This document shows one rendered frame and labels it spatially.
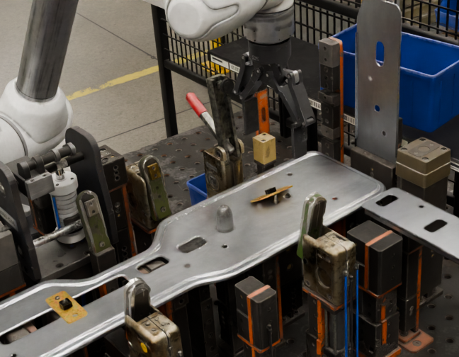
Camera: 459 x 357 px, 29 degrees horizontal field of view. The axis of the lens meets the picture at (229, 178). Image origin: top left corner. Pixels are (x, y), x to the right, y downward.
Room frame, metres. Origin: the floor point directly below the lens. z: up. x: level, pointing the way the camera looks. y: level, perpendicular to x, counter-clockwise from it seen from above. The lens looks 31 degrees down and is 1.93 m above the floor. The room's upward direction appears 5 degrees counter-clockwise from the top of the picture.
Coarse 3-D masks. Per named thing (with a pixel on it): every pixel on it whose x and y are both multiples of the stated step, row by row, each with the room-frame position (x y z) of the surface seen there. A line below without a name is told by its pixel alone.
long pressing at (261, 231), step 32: (288, 160) 1.61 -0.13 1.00; (320, 160) 1.60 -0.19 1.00; (224, 192) 1.50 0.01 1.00; (256, 192) 1.50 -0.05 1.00; (288, 192) 1.49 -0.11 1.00; (320, 192) 1.48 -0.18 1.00; (352, 192) 1.47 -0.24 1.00; (160, 224) 1.40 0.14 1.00; (192, 224) 1.40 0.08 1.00; (256, 224) 1.38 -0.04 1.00; (288, 224) 1.37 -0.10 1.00; (160, 256) 1.31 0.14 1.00; (192, 256) 1.30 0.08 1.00; (224, 256) 1.29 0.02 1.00; (256, 256) 1.28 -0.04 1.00; (32, 288) 1.24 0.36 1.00; (64, 288) 1.23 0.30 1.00; (160, 288) 1.21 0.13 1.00; (192, 288) 1.22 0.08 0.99; (0, 320) 1.16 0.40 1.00; (96, 320) 1.14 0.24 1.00; (0, 352) 1.08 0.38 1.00; (32, 352) 1.07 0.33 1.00; (64, 352) 1.07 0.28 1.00
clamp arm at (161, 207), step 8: (144, 160) 1.47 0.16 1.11; (152, 160) 1.48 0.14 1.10; (144, 168) 1.47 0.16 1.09; (152, 168) 1.47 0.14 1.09; (160, 168) 1.48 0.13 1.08; (144, 176) 1.46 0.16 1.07; (152, 176) 1.46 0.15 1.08; (160, 176) 1.47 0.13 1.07; (152, 184) 1.46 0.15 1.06; (160, 184) 1.47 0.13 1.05; (152, 192) 1.46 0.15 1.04; (160, 192) 1.47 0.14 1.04; (152, 200) 1.45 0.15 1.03; (160, 200) 1.46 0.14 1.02; (168, 200) 1.47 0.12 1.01; (152, 208) 1.45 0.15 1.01; (160, 208) 1.46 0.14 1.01; (168, 208) 1.47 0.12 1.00; (152, 216) 1.46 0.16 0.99; (160, 216) 1.45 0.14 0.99
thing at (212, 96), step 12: (216, 84) 1.58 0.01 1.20; (228, 84) 1.55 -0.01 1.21; (216, 96) 1.57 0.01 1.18; (228, 96) 1.58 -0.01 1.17; (216, 108) 1.56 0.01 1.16; (228, 108) 1.58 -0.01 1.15; (216, 120) 1.57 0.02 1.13; (228, 120) 1.58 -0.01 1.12; (216, 132) 1.57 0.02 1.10; (228, 132) 1.57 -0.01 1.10; (228, 156) 1.55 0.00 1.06
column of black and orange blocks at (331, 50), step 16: (320, 48) 1.76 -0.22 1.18; (336, 48) 1.74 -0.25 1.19; (320, 64) 1.77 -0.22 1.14; (336, 64) 1.74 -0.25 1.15; (320, 80) 1.77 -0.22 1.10; (336, 80) 1.74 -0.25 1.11; (320, 96) 1.76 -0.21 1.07; (336, 96) 1.74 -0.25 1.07; (336, 112) 1.75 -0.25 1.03; (336, 128) 1.74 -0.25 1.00; (336, 144) 1.74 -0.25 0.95
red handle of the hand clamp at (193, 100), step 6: (186, 96) 1.66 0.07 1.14; (192, 96) 1.65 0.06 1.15; (192, 102) 1.64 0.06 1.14; (198, 102) 1.64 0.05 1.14; (198, 108) 1.63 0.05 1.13; (204, 108) 1.63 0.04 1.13; (198, 114) 1.63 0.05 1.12; (204, 114) 1.62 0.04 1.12; (204, 120) 1.62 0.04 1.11; (210, 120) 1.61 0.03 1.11; (210, 126) 1.60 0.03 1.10; (216, 138) 1.59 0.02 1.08; (228, 144) 1.57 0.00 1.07; (228, 150) 1.56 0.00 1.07
